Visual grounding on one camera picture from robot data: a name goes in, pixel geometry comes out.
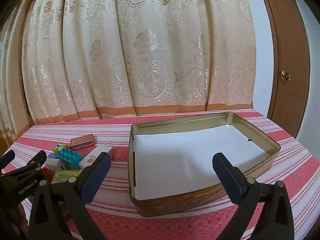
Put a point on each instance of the purple building block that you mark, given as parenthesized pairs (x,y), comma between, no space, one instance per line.
(51,155)

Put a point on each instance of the red white striped bed sheet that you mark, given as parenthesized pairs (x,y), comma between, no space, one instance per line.
(112,130)

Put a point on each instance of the white paper lining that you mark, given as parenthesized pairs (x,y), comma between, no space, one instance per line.
(187,155)

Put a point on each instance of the small white box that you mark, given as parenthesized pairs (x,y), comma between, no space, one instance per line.
(56,164)

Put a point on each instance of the rose gold compact case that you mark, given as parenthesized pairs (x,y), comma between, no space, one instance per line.
(82,141)

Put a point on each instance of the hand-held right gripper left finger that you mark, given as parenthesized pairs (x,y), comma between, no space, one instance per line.
(96,180)

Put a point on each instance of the lime green printed block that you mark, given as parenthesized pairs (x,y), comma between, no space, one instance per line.
(59,148)

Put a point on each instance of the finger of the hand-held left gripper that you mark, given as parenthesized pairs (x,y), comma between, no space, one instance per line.
(7,158)
(37,160)

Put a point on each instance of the blue building block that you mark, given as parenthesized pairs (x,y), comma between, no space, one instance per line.
(68,156)

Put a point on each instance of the brown wooden door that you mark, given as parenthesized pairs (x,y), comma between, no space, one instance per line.
(287,55)

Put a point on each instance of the gold metal tin box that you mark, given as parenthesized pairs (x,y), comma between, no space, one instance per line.
(175,205)

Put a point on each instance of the long white box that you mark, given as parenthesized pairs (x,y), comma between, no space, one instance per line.
(92,156)

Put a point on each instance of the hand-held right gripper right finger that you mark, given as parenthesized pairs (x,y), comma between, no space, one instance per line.
(228,177)

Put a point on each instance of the brass door knob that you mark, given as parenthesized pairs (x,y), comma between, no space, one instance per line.
(285,76)

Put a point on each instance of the green white packet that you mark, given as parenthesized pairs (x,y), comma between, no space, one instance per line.
(65,175)

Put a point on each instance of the cream floral curtain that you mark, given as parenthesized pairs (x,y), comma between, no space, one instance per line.
(140,55)

